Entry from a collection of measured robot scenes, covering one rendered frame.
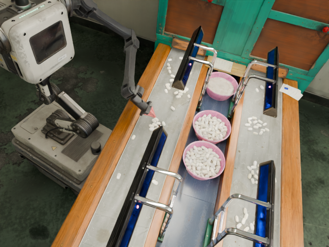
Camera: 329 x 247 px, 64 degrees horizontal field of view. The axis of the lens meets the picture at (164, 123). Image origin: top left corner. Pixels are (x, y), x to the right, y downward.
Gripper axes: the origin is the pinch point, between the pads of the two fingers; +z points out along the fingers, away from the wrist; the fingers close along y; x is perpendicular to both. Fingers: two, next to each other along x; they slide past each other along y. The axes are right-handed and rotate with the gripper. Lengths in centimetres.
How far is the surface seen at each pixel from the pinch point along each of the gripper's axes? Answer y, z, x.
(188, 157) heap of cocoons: -17.8, 26.6, -12.4
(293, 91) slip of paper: 69, 77, -58
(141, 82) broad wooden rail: 32.7, -11.4, 17.0
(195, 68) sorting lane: 67, 17, -4
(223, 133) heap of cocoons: 10.1, 42.2, -23.5
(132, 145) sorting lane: -21.2, -0.2, 10.7
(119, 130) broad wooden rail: -14.5, -10.8, 16.4
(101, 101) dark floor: 64, -2, 110
